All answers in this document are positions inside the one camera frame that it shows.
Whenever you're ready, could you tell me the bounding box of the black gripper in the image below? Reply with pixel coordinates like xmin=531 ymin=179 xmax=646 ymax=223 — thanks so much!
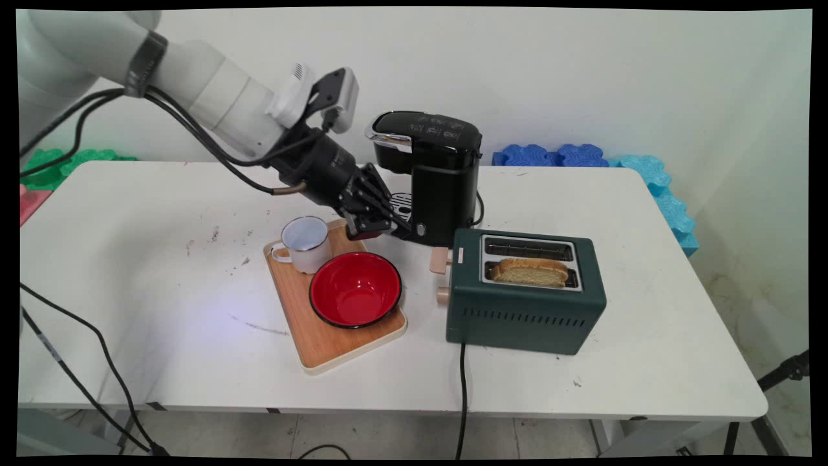
xmin=272 ymin=128 xmax=412 ymax=241

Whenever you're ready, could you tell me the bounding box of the black coffee machine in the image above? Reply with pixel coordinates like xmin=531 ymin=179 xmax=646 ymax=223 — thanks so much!
xmin=364 ymin=110 xmax=485 ymax=248

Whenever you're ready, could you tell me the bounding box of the white enamel mug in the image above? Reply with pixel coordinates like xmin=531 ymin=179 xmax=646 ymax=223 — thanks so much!
xmin=270 ymin=216 xmax=334 ymax=275

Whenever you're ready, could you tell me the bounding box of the red bowl black rim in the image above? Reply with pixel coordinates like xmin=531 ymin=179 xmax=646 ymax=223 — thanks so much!
xmin=309 ymin=251 xmax=403 ymax=329

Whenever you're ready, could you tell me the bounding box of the wooden serving tray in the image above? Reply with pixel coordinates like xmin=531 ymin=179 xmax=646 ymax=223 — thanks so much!
xmin=263 ymin=218 xmax=408 ymax=376

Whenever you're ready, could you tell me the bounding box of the blue foam mat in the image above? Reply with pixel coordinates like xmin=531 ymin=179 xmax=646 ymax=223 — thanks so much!
xmin=492 ymin=144 xmax=563 ymax=168
xmin=558 ymin=144 xmax=622 ymax=168

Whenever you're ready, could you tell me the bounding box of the toasted bread slice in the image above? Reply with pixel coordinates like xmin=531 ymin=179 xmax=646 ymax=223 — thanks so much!
xmin=488 ymin=258 xmax=570 ymax=289

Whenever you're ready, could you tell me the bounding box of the dark green two-slot toaster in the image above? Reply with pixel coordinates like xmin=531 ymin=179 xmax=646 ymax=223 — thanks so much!
xmin=445 ymin=228 xmax=607 ymax=356

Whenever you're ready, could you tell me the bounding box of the cyan foam mat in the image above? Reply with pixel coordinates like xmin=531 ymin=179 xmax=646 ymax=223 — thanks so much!
xmin=608 ymin=154 xmax=701 ymax=258

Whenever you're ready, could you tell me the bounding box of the green foam mat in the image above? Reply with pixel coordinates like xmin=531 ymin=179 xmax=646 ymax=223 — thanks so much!
xmin=21 ymin=148 xmax=138 ymax=192

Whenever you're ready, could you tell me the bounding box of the pink foam mat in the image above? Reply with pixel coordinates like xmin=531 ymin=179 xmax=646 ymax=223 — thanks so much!
xmin=19 ymin=183 xmax=52 ymax=227

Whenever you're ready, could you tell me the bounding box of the white table leg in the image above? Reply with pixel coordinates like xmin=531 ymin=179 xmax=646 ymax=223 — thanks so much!
xmin=592 ymin=419 xmax=732 ymax=457

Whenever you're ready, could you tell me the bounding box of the black tripod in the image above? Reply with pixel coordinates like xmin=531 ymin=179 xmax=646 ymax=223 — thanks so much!
xmin=723 ymin=349 xmax=811 ymax=457

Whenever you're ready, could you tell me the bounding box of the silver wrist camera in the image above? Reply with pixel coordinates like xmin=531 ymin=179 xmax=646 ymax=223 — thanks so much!
xmin=304 ymin=67 xmax=360 ymax=135

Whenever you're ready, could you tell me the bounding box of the black camera cable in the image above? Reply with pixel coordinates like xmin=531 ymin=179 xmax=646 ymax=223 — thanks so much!
xmin=19 ymin=84 xmax=334 ymax=179

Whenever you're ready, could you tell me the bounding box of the black toaster power cable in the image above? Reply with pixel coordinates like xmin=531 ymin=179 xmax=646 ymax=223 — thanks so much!
xmin=455 ymin=342 xmax=469 ymax=460

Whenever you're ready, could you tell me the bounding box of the black looped floor cable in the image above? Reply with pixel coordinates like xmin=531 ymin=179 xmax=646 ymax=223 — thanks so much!
xmin=296 ymin=443 xmax=353 ymax=460

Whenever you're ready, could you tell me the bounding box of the black arm strap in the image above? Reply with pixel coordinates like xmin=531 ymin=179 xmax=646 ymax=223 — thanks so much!
xmin=124 ymin=30 xmax=169 ymax=99

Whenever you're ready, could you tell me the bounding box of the black floor cable with plug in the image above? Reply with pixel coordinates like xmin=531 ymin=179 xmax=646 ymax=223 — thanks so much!
xmin=19 ymin=283 xmax=170 ymax=457

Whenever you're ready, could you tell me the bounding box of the black floor cable grey tape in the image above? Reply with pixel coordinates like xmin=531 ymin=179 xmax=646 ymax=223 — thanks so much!
xmin=19 ymin=305 xmax=153 ymax=454

